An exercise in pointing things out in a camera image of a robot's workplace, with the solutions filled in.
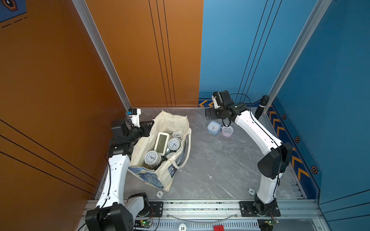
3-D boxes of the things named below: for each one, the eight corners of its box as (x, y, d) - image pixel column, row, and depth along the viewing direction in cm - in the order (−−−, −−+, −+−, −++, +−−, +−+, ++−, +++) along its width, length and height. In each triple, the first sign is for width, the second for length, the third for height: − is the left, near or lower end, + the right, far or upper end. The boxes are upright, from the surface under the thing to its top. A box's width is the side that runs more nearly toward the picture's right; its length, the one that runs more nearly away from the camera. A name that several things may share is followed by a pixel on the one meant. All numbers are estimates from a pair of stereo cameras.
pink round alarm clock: (222, 136, 104) (223, 134, 101) (220, 128, 109) (221, 125, 106) (233, 136, 104) (234, 134, 101) (231, 128, 109) (232, 125, 106)
